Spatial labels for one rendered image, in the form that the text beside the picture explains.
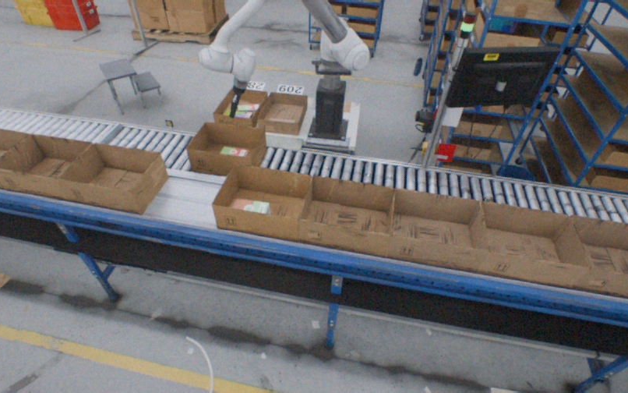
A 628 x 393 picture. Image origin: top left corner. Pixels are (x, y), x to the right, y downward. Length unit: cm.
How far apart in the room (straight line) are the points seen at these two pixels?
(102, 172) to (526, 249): 218
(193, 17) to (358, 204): 472
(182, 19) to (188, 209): 453
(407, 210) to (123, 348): 185
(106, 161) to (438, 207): 175
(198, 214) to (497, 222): 143
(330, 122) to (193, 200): 105
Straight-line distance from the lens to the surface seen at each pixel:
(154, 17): 639
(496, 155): 307
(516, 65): 201
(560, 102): 366
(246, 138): 237
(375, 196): 176
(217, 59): 202
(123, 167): 222
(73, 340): 277
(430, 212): 183
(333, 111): 241
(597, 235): 210
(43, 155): 255
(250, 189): 191
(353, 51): 203
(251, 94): 289
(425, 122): 222
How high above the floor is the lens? 219
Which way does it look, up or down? 44 degrees down
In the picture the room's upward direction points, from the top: 2 degrees clockwise
